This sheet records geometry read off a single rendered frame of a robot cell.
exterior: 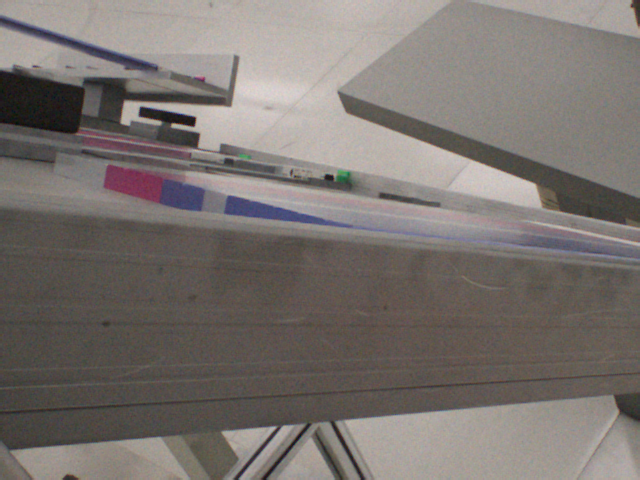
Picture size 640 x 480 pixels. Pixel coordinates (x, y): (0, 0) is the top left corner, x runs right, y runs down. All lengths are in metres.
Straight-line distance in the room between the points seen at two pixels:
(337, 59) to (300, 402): 2.51
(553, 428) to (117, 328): 1.47
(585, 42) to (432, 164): 0.97
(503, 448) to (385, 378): 1.36
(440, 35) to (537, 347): 1.09
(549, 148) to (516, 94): 0.13
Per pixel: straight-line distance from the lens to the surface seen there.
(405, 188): 1.02
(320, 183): 1.03
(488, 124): 1.30
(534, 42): 1.42
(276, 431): 1.45
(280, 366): 0.33
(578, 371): 0.48
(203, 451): 1.60
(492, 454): 1.72
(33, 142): 0.62
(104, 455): 1.09
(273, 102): 2.77
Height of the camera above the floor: 1.32
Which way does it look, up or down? 36 degrees down
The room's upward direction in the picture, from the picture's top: 26 degrees counter-clockwise
